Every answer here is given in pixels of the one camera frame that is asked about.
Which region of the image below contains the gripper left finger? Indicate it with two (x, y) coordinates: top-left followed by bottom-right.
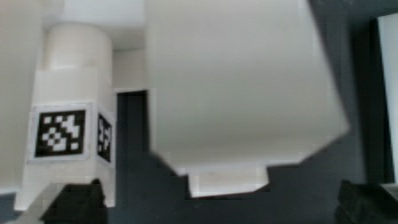
(10, 179), (110, 224)

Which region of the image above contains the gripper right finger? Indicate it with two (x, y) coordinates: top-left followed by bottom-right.
(334, 180), (398, 224)

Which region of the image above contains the white chair seat part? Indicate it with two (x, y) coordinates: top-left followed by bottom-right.
(12, 0), (149, 212)

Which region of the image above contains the white chair back part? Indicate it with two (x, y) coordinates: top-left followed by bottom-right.
(0, 0), (351, 198)

